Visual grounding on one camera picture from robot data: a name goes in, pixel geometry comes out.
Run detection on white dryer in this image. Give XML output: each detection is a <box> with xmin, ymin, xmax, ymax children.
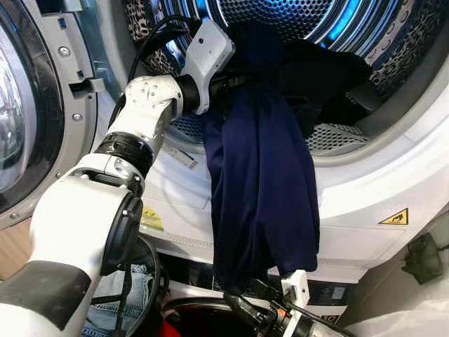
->
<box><xmin>32</xmin><ymin>0</ymin><xmax>449</xmax><ymax>282</ymax></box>

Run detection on white plastic sheet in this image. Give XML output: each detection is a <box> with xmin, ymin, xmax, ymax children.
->
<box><xmin>347</xmin><ymin>277</ymin><xmax>449</xmax><ymax>337</ymax></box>

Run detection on perforated metal lint filter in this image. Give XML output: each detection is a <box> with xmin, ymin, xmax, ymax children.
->
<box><xmin>172</xmin><ymin>112</ymin><xmax>370</xmax><ymax>157</ymax></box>

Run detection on white barcode label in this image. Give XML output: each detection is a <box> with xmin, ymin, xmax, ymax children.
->
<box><xmin>166</xmin><ymin>144</ymin><xmax>199</xmax><ymax>169</ymax></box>

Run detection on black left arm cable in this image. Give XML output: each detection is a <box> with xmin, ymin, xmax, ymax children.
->
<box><xmin>126</xmin><ymin>14</ymin><xmax>201</xmax><ymax>88</ymax></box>

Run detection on navy blue garment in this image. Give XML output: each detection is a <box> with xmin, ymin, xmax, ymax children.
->
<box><xmin>200</xmin><ymin>20</ymin><xmax>321</xmax><ymax>294</ymax></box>

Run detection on yellow energy label sticker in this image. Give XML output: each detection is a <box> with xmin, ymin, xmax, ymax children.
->
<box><xmin>140</xmin><ymin>205</ymin><xmax>166</xmax><ymax>232</ymax></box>

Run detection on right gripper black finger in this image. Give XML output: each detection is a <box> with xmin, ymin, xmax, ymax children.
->
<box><xmin>242</xmin><ymin>276</ymin><xmax>285</xmax><ymax>303</ymax></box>
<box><xmin>223</xmin><ymin>290</ymin><xmax>273</xmax><ymax>331</ymax></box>

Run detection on black drum baffle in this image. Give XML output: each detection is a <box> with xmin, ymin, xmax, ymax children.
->
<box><xmin>347</xmin><ymin>83</ymin><xmax>384</xmax><ymax>114</ymax></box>

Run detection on black laundry basket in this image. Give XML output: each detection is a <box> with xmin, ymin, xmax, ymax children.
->
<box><xmin>81</xmin><ymin>235</ymin><xmax>170</xmax><ymax>337</ymax></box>

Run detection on blue jeans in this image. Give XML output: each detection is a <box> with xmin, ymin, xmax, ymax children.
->
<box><xmin>81</xmin><ymin>263</ymin><xmax>154</xmax><ymax>337</ymax></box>

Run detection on round washer door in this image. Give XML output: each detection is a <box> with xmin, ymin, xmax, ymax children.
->
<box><xmin>163</xmin><ymin>296</ymin><xmax>274</xmax><ymax>337</ymax></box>

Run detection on dark green wall fitting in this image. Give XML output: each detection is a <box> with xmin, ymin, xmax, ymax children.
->
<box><xmin>402</xmin><ymin>234</ymin><xmax>444</xmax><ymax>284</ymax></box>

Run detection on grey round dryer door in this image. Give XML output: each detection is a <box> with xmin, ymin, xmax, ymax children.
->
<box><xmin>0</xmin><ymin>0</ymin><xmax>106</xmax><ymax>231</ymax></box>

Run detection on black garment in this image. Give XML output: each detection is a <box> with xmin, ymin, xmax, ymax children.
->
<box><xmin>281</xmin><ymin>39</ymin><xmax>383</xmax><ymax>138</ymax></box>

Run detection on yellow triangle warning sticker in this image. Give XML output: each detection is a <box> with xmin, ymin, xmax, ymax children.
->
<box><xmin>379</xmin><ymin>208</ymin><xmax>410</xmax><ymax>226</ymax></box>

